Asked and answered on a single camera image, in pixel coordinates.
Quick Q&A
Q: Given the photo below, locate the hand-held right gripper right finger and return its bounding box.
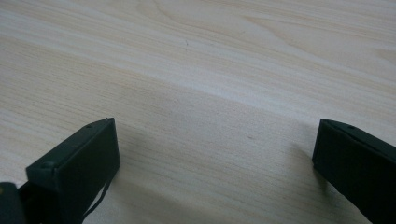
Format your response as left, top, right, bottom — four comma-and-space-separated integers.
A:
312, 118, 396, 224

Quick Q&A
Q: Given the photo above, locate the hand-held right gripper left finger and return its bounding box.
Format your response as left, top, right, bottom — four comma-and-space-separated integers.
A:
18, 117, 121, 224

